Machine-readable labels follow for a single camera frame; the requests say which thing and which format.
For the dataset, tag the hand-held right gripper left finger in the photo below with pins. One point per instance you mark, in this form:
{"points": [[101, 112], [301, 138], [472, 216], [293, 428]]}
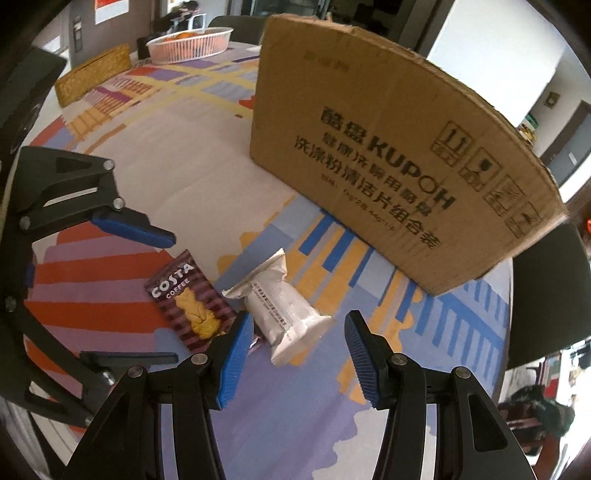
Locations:
{"points": [[233, 364]]}

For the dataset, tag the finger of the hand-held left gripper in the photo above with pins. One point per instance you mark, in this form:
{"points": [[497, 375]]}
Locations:
{"points": [[134, 358], [138, 228]]}

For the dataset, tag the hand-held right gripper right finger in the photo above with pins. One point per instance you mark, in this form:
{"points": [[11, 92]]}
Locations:
{"points": [[362, 364]]}

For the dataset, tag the white snack packet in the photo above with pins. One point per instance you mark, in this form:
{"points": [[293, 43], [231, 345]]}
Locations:
{"points": [[281, 318]]}

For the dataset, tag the maroon striped cookie packet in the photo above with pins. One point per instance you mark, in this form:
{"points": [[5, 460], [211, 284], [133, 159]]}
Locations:
{"points": [[184, 300]]}

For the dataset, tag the brown cardboard box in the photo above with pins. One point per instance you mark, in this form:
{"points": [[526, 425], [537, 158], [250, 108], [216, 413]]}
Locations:
{"points": [[369, 115]]}

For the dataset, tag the yellow woven mat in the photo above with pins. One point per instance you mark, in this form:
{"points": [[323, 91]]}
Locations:
{"points": [[92, 74]]}

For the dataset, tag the colourful printed tablecloth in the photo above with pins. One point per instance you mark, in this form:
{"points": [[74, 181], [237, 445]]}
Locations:
{"points": [[184, 152]]}

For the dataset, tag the pile of oranges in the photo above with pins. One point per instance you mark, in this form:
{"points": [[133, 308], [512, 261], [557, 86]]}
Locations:
{"points": [[184, 35]]}

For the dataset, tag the white plastic basket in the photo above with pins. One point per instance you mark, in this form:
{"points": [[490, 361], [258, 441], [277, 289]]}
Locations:
{"points": [[194, 50]]}

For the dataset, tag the green clothing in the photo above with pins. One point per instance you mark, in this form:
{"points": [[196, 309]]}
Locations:
{"points": [[540, 406]]}

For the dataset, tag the dark green chair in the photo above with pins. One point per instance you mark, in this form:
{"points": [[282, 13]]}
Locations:
{"points": [[240, 30], [545, 300]]}

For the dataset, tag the red white wall poster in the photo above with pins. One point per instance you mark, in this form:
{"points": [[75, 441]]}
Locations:
{"points": [[111, 11]]}

